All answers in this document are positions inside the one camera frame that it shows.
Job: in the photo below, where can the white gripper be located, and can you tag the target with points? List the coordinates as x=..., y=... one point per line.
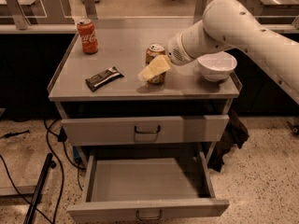
x=175, y=51

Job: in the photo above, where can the orange patterned soda can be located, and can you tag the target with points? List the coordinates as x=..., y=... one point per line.
x=153, y=51

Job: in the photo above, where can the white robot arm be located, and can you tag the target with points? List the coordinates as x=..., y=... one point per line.
x=228, y=24

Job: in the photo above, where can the grey metal drawer cabinet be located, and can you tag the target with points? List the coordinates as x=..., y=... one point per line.
x=123, y=44

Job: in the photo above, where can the closed upper drawer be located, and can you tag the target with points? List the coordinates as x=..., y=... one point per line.
x=144, y=130

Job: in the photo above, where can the red coca-cola can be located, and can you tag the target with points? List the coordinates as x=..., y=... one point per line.
x=88, y=37

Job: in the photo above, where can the open middle drawer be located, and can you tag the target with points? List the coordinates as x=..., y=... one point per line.
x=147, y=189

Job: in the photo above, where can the white bowl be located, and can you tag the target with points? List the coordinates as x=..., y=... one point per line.
x=217, y=66

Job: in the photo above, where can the dark snack bar wrapper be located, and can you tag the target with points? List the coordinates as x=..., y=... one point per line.
x=99, y=80

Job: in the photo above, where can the dark cloth behind cabinet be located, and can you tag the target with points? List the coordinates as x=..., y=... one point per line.
x=235, y=134

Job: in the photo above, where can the grey desk left background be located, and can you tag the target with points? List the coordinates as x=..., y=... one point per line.
x=39, y=11

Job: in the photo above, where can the grey desk background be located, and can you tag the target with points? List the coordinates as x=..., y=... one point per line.
x=39, y=11
x=273, y=11

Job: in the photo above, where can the grey desk right background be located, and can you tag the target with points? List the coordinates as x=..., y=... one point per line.
x=273, y=11

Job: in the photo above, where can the clear acrylic barrier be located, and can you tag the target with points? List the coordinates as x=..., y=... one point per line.
x=112, y=9

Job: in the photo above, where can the black pole on floor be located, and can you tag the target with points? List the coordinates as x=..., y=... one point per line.
x=29, y=218

